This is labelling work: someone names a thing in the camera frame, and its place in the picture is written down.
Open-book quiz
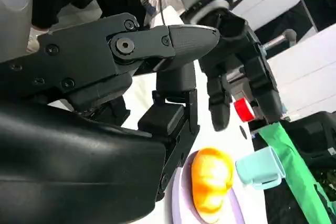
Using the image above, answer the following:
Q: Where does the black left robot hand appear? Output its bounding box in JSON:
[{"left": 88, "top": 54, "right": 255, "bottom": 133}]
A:
[{"left": 198, "top": 10, "right": 285, "bottom": 133}]

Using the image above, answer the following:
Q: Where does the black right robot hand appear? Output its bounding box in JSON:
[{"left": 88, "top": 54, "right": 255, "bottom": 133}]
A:
[{"left": 0, "top": 13, "right": 221, "bottom": 224}]

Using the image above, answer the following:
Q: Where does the orange white toy bread roll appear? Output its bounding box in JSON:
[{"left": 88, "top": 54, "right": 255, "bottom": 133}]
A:
[{"left": 191, "top": 147, "right": 235, "bottom": 223}]

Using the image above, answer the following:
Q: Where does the grey metal rod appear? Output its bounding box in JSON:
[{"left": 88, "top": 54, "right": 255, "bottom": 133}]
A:
[{"left": 261, "top": 29, "right": 298, "bottom": 51}]

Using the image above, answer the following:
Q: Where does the red tape roll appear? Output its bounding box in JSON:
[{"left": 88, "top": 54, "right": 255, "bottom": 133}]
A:
[{"left": 234, "top": 97, "right": 256, "bottom": 123}]

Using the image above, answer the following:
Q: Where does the lilac plate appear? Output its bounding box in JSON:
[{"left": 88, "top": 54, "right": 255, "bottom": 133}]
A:
[{"left": 172, "top": 150, "right": 246, "bottom": 224}]

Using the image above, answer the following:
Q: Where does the pale green mug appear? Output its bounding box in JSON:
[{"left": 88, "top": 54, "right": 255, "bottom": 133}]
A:
[{"left": 235, "top": 147, "right": 286, "bottom": 190}]

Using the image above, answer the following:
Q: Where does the green cloth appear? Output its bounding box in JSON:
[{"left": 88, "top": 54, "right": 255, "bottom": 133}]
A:
[{"left": 258, "top": 121, "right": 334, "bottom": 224}]

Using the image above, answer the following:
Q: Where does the pale grey rounded shell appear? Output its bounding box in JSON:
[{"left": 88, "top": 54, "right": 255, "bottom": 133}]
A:
[{"left": 0, "top": 0, "right": 34, "bottom": 63}]

